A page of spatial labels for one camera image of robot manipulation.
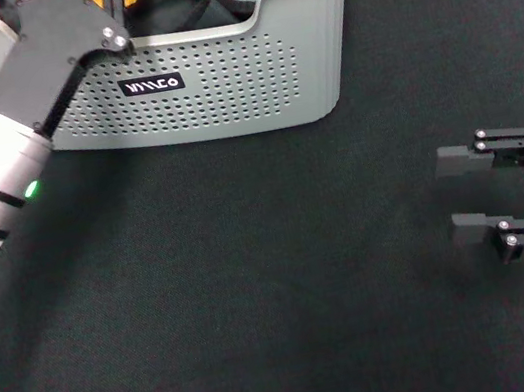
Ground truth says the grey perforated storage basket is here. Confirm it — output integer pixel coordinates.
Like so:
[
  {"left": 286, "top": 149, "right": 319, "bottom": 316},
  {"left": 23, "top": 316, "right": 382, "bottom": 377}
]
[{"left": 0, "top": 0, "right": 386, "bottom": 180}]

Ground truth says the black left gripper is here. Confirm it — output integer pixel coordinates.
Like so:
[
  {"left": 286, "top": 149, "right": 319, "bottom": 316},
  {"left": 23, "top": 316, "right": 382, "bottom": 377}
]
[{"left": 0, "top": 0, "right": 149, "bottom": 147}]

